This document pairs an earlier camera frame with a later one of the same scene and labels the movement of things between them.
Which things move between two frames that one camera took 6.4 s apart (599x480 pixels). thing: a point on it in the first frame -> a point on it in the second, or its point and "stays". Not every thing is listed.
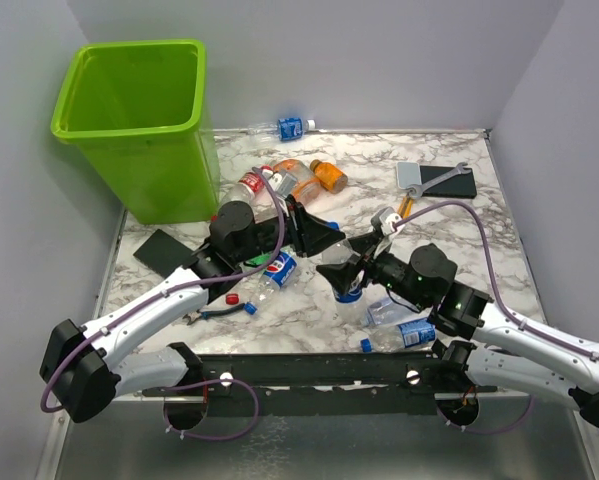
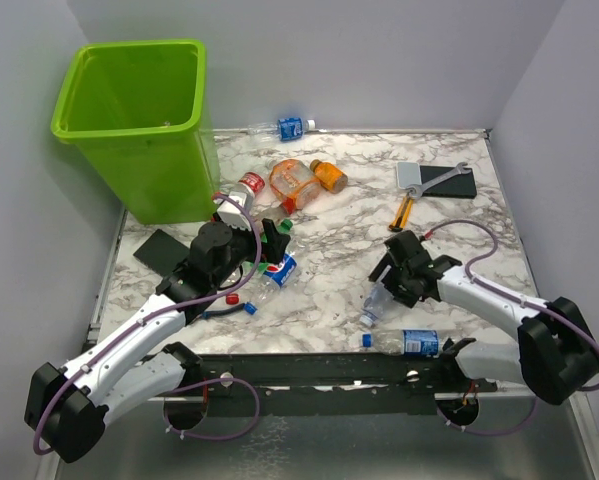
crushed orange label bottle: (307, 188) stays
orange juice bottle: (330, 177) stays
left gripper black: (308, 232) -> (274, 247)
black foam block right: (459, 186) stays
